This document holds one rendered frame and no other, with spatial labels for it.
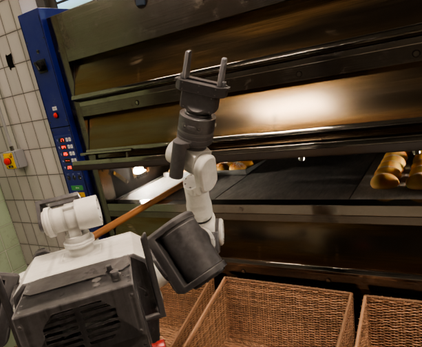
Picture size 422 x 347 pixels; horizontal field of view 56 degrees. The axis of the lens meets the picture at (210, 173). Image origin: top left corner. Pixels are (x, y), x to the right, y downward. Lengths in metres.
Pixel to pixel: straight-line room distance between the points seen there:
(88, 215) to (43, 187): 1.63
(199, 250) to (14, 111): 1.79
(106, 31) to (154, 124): 0.45
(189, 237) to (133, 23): 1.11
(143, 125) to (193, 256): 1.05
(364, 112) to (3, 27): 1.81
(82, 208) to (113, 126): 1.12
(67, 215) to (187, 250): 0.25
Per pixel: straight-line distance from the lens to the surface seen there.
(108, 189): 2.13
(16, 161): 2.47
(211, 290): 1.85
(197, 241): 0.86
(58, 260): 0.91
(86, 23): 1.95
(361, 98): 1.39
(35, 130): 2.37
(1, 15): 2.41
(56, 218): 0.87
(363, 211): 1.48
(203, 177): 0.97
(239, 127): 1.52
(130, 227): 2.09
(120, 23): 1.81
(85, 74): 2.00
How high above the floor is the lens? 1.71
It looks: 14 degrees down
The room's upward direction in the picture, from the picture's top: 11 degrees counter-clockwise
